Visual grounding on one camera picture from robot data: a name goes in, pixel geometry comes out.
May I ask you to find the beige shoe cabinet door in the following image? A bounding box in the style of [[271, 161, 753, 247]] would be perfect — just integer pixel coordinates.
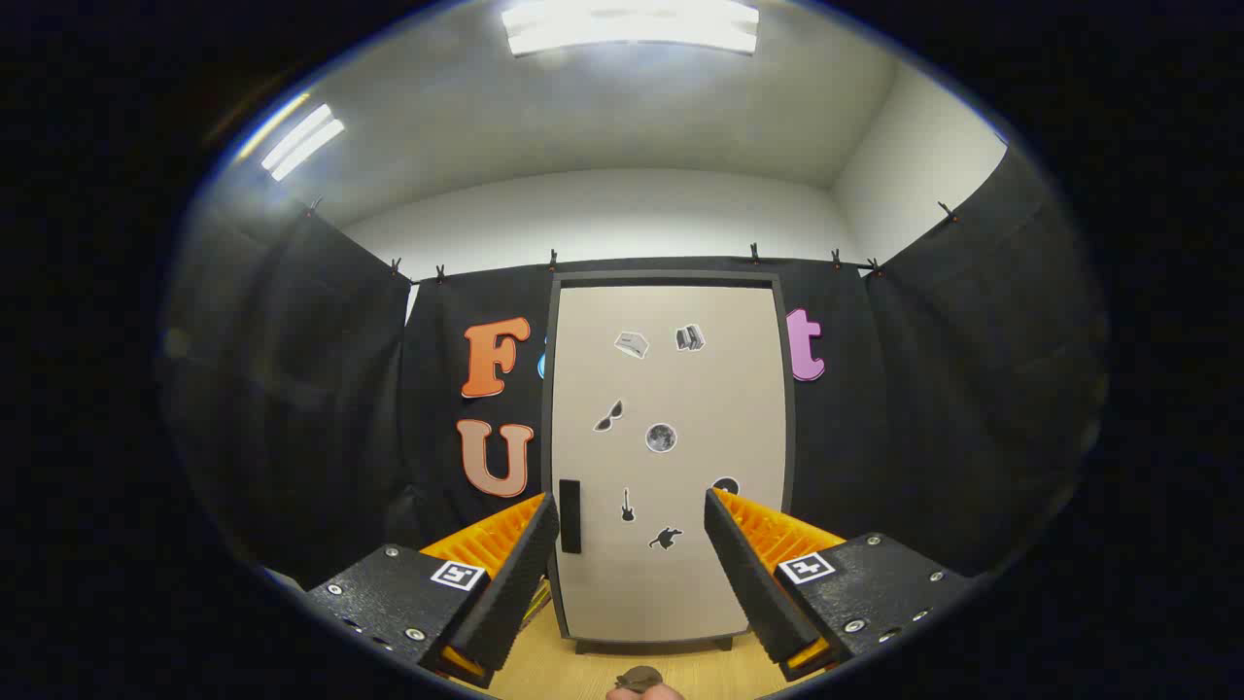
[[552, 285, 790, 643]]

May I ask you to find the black backdrop cloth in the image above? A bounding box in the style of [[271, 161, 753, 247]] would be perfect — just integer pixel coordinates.
[[160, 146, 1109, 589]]

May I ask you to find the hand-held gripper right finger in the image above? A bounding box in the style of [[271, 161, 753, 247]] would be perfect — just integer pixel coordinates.
[[704, 486, 976, 682]]

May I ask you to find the narrow ceiling light panel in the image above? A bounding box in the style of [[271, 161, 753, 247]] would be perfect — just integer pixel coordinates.
[[260, 102, 346, 183]]

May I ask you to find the dark grey shoe cabinet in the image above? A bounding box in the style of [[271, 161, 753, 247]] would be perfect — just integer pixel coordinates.
[[539, 270, 798, 654]]

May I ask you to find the black door handle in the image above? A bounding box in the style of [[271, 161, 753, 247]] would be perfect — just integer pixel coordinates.
[[558, 478, 582, 555]]

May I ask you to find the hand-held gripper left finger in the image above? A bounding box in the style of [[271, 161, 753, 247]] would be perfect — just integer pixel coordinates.
[[303, 491, 562, 689]]

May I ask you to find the wide ceiling light panel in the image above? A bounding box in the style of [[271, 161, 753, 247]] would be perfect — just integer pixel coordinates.
[[501, 0, 761, 57]]

